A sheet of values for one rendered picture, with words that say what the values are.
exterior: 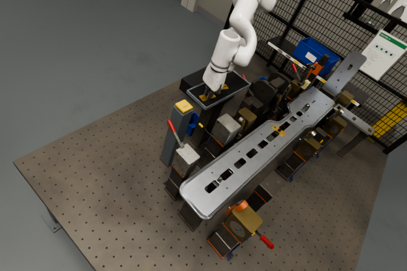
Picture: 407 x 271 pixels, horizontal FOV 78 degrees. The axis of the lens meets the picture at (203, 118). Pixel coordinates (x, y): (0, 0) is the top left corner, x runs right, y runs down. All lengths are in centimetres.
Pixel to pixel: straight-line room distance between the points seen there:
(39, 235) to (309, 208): 174
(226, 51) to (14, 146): 196
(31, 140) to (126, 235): 147
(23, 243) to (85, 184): 81
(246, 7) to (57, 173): 119
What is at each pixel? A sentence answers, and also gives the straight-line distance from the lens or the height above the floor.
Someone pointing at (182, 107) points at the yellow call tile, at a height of 116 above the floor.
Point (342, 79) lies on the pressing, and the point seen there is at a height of 113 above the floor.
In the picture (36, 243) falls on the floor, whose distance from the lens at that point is 210.
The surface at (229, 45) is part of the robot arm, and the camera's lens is 102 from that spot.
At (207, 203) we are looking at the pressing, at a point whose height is 100.
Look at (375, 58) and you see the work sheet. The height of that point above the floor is 127.
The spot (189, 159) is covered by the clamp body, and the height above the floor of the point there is 106.
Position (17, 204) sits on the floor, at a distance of 224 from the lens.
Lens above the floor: 195
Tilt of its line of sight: 45 degrees down
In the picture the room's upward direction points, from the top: 21 degrees clockwise
